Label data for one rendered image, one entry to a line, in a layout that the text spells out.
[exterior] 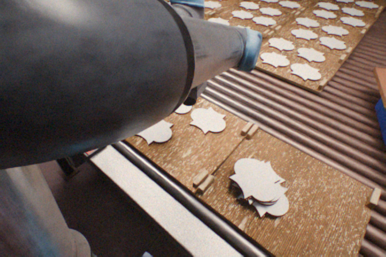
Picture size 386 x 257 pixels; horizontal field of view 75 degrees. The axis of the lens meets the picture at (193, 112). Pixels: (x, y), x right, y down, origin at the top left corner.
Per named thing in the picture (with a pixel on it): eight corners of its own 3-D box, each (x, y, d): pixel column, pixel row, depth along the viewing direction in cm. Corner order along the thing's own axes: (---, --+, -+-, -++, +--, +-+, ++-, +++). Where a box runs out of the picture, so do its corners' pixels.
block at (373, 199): (372, 210, 70) (377, 205, 68) (365, 206, 71) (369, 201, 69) (377, 195, 73) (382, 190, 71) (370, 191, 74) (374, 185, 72)
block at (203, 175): (196, 190, 74) (196, 185, 72) (191, 186, 75) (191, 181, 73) (208, 176, 78) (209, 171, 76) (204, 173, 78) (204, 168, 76)
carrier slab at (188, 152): (194, 195, 75) (194, 193, 74) (109, 129, 94) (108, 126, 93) (254, 129, 94) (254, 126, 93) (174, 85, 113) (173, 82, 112)
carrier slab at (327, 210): (338, 308, 55) (341, 306, 54) (195, 197, 74) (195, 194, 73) (375, 194, 75) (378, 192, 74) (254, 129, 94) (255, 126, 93)
